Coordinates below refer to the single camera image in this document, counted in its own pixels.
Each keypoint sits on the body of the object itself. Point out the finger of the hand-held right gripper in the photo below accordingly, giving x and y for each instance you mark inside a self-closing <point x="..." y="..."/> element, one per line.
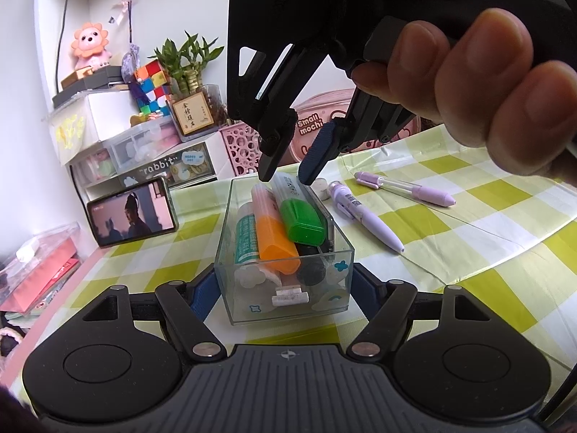
<point x="318" y="153"/>
<point x="270" y="162"/>

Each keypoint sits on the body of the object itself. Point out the pink perforated pen holder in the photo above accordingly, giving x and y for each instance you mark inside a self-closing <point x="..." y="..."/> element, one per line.
<point x="239" y="149"/>

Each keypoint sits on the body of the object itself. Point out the black marker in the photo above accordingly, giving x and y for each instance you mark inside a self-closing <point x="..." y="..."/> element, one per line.
<point x="311" y="273"/>

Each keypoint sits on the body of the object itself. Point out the purple tassel charm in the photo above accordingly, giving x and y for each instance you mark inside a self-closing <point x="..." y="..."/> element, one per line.
<point x="130" y="61"/>

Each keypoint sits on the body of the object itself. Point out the person's right hand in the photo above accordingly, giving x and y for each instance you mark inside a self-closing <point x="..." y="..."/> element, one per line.
<point x="487" y="85"/>

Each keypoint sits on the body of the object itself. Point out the glass plant container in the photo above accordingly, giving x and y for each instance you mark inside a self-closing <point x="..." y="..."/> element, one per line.
<point x="218" y="106"/>

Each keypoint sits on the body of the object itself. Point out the orange cap highlighter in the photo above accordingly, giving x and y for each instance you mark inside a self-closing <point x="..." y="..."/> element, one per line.
<point x="272" y="243"/>

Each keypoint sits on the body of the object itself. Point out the small white eraser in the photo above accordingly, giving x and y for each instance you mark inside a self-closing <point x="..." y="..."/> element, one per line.
<point x="290" y="299"/>

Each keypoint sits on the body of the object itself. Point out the green smartphone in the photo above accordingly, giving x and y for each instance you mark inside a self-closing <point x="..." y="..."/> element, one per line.
<point x="130" y="214"/>

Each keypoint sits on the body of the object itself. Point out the dark grey box stack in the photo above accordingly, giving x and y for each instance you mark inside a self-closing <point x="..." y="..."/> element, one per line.
<point x="90" y="85"/>

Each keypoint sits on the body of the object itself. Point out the pink cartoon pencil case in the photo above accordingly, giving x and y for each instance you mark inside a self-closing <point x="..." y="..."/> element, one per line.
<point x="311" y="121"/>

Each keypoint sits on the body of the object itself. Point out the green checked tablecloth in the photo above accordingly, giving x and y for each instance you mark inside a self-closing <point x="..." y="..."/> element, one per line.
<point x="473" y="252"/>

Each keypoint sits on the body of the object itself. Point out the small toy figure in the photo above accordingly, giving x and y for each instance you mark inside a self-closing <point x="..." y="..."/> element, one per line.
<point x="142" y="119"/>

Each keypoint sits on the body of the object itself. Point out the purple retractable pen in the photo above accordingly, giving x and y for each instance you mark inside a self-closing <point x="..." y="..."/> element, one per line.
<point x="369" y="223"/>

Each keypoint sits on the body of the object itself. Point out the pink lion toy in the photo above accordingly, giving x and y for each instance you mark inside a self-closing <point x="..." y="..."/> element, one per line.
<point x="90" y="47"/>

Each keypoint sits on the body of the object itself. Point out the green cap highlighter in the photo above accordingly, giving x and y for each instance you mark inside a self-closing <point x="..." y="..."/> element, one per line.
<point x="302" y="223"/>

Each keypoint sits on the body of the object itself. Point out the clear box with pink packs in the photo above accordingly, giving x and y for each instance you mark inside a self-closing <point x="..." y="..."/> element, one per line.
<point x="40" y="270"/>

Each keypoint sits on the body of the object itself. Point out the white green glue stick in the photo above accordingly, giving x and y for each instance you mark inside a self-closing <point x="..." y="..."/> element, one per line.
<point x="245" y="241"/>

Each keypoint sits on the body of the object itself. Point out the white drawer unit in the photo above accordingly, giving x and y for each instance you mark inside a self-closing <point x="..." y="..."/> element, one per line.
<point x="135" y="153"/>

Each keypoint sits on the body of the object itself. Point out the small calligraphy plaque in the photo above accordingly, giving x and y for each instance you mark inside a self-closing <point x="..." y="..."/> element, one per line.
<point x="191" y="115"/>

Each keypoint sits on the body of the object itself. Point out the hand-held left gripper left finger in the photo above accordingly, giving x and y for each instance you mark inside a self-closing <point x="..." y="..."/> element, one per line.
<point x="205" y="288"/>

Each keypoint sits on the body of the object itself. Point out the lucky bamboo plant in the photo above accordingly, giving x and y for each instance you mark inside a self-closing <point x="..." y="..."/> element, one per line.
<point x="187" y="61"/>

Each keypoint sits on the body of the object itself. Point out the purple clear-barrel pen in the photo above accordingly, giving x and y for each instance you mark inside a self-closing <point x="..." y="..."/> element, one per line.
<point x="405" y="188"/>

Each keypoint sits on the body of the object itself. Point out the large puzzle cube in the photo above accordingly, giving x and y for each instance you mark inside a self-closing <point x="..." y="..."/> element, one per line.
<point x="157" y="99"/>

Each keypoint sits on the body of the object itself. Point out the small puzzle cube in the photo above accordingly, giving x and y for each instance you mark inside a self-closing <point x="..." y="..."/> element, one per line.
<point x="151" y="73"/>

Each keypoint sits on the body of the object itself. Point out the clear plastic box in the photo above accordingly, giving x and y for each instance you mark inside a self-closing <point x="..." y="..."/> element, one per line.
<point x="336" y="300"/>

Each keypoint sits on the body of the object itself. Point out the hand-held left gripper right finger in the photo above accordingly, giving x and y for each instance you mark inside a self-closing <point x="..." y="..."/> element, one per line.
<point x="365" y="288"/>

